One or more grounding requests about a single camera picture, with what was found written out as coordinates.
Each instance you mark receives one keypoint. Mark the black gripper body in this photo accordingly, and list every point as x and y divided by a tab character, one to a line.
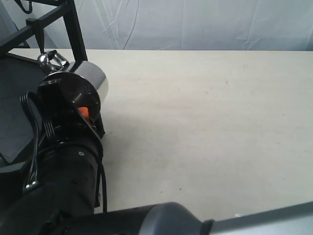
73	131

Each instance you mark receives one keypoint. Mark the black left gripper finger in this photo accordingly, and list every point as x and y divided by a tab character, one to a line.
57	97

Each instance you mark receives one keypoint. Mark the orange tipped right gripper finger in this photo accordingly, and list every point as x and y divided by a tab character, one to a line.
85	113

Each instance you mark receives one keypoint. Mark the stainless steel mug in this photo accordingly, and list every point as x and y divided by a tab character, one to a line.
89	81

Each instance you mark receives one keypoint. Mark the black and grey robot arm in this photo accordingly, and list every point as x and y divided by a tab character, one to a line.
61	188

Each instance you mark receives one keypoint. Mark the black tiered shelf rack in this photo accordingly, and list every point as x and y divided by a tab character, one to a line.
20	74

